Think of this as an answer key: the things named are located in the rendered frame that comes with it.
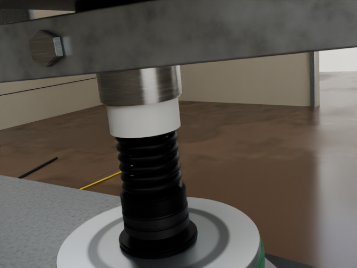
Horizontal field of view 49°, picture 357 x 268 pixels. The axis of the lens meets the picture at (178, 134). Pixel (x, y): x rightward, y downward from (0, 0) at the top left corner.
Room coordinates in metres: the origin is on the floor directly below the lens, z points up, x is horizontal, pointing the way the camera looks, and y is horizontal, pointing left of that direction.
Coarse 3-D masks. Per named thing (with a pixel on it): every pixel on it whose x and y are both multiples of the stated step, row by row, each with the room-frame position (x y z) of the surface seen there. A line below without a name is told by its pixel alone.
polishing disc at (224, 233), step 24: (96, 216) 0.44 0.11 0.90; (120, 216) 0.44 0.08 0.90; (192, 216) 0.42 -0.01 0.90; (216, 216) 0.41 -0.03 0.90; (240, 216) 0.41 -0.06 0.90; (72, 240) 0.39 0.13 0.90; (96, 240) 0.38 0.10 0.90; (216, 240) 0.36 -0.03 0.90; (240, 240) 0.35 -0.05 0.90; (72, 264) 0.34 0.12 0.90; (96, 264) 0.34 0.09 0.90; (120, 264) 0.33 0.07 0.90; (144, 264) 0.33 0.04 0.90; (168, 264) 0.32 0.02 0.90; (192, 264) 0.32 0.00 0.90; (216, 264) 0.32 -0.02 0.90; (240, 264) 0.31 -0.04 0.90
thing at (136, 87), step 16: (112, 80) 0.34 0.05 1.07; (128, 80) 0.34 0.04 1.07; (144, 80) 0.34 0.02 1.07; (160, 80) 0.34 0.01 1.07; (176, 80) 0.36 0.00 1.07; (112, 96) 0.34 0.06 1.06; (128, 96) 0.34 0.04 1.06; (144, 96) 0.34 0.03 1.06; (160, 96) 0.34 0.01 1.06; (176, 96) 0.36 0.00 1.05
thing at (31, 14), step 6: (0, 12) 0.52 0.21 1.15; (6, 12) 0.52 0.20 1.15; (12, 12) 0.51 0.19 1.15; (18, 12) 0.51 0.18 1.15; (24, 12) 0.51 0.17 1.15; (30, 12) 0.51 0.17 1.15; (0, 18) 0.52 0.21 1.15; (6, 18) 0.52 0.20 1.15; (12, 18) 0.51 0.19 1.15; (18, 18) 0.51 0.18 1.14; (24, 18) 0.51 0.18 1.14; (30, 18) 0.51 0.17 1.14; (0, 24) 0.52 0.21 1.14
